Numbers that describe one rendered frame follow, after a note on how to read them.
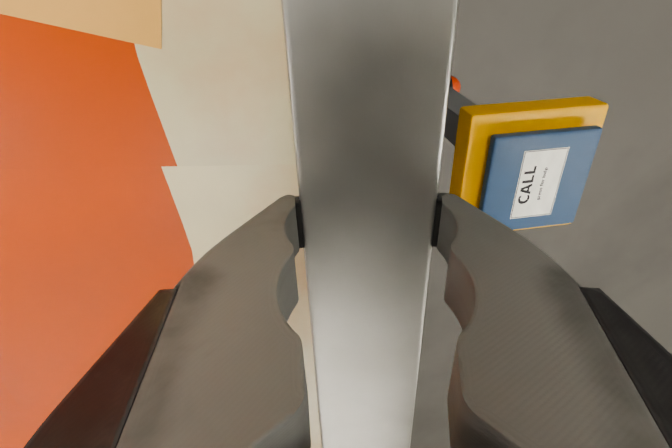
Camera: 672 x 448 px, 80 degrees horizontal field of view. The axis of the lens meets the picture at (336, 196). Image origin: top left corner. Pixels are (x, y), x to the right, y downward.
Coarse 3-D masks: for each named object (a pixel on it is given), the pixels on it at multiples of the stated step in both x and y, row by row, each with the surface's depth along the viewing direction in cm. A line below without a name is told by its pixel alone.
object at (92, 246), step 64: (0, 192) 15; (64, 192) 15; (128, 192) 15; (0, 256) 17; (64, 256) 17; (128, 256) 17; (192, 256) 17; (0, 320) 19; (64, 320) 19; (128, 320) 19; (64, 384) 21
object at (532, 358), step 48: (432, 240) 12; (480, 240) 9; (528, 240) 9; (480, 288) 8; (528, 288) 8; (576, 288) 8; (480, 336) 7; (528, 336) 7; (576, 336) 7; (480, 384) 6; (528, 384) 6; (576, 384) 6; (624, 384) 6; (480, 432) 6; (528, 432) 6; (576, 432) 6; (624, 432) 6
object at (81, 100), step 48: (0, 48) 13; (48, 48) 13; (96, 48) 13; (0, 96) 13; (48, 96) 13; (96, 96) 13; (144, 96) 13; (0, 144) 14; (48, 144) 14; (96, 144) 14; (144, 144) 14
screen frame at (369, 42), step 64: (320, 0) 9; (384, 0) 8; (448, 0) 8; (320, 64) 9; (384, 64) 9; (448, 64) 9; (320, 128) 10; (384, 128) 10; (320, 192) 11; (384, 192) 11; (320, 256) 12; (384, 256) 12; (320, 320) 13; (384, 320) 13; (320, 384) 15; (384, 384) 15
